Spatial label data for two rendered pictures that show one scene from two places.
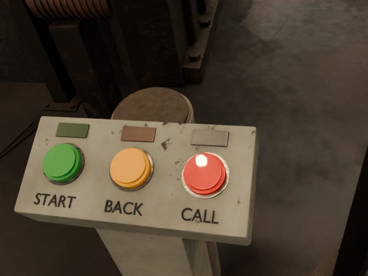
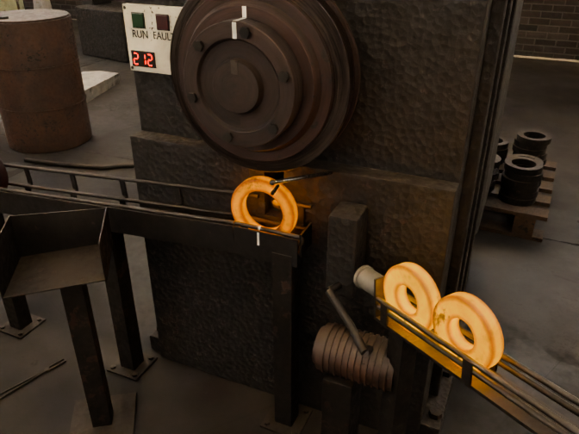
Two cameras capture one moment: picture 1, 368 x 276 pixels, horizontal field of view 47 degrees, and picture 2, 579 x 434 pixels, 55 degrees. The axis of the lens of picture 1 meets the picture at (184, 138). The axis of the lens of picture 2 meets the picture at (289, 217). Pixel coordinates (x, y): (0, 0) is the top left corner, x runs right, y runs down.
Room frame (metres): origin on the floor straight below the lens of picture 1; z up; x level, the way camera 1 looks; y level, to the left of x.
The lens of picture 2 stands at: (-0.12, 0.29, 1.44)
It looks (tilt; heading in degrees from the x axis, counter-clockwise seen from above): 28 degrees down; 4
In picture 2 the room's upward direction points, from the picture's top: straight up
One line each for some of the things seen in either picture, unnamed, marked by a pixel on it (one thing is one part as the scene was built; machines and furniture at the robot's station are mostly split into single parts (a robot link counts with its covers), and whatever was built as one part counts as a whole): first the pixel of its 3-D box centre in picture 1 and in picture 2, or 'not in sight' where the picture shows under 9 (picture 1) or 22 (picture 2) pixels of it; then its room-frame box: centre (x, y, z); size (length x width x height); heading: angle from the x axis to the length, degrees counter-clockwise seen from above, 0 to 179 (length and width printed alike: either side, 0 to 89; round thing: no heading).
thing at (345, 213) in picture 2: not in sight; (346, 249); (1.13, 0.21, 0.68); 0.11 x 0.08 x 0.24; 160
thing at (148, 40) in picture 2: not in sight; (166, 40); (1.42, 0.72, 1.15); 0.26 x 0.02 x 0.18; 70
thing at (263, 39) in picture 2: not in sight; (240, 84); (1.11, 0.47, 1.12); 0.28 x 0.06 x 0.28; 70
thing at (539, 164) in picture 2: not in sight; (445, 155); (2.97, -0.44, 0.22); 1.20 x 0.81 x 0.44; 68
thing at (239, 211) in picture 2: not in sight; (264, 209); (1.20, 0.44, 0.75); 0.18 x 0.03 x 0.18; 70
